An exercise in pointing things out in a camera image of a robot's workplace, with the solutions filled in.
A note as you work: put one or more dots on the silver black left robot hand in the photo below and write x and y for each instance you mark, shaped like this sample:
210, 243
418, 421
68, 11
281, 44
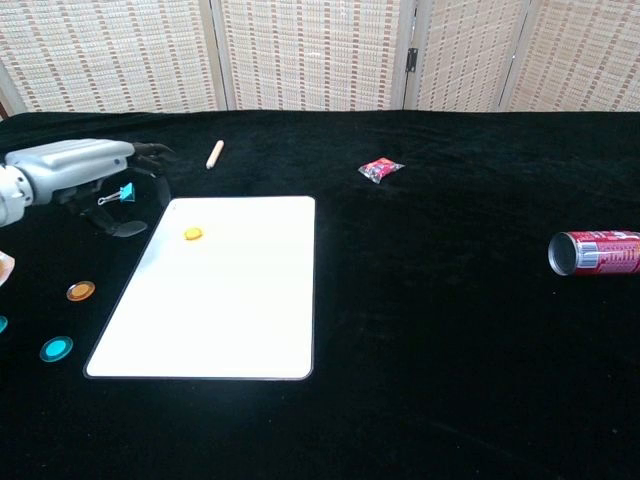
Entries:
70, 162

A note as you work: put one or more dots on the orange round magnet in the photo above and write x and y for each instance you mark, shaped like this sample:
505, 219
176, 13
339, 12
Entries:
80, 291
193, 233

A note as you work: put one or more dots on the teal round magnet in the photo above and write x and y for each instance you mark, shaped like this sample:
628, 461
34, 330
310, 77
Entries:
56, 349
2, 324

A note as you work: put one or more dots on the white rectangular board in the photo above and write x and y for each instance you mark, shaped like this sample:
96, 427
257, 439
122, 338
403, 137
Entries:
225, 300

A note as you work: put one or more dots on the teal binder clip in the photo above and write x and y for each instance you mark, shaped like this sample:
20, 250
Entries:
128, 193

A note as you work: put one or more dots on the bamboo folding screen panel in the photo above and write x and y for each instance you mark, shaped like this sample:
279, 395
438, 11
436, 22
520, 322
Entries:
110, 55
585, 55
465, 55
310, 55

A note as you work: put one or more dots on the red candy packet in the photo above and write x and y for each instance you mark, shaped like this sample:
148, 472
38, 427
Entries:
380, 170

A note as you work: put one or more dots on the black screen hinge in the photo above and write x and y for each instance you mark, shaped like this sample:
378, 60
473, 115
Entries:
411, 60

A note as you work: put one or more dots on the black velvet tablecloth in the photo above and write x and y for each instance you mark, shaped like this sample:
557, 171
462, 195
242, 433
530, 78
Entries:
450, 350

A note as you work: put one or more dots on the red soda can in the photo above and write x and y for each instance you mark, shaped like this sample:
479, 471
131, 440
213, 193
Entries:
600, 252

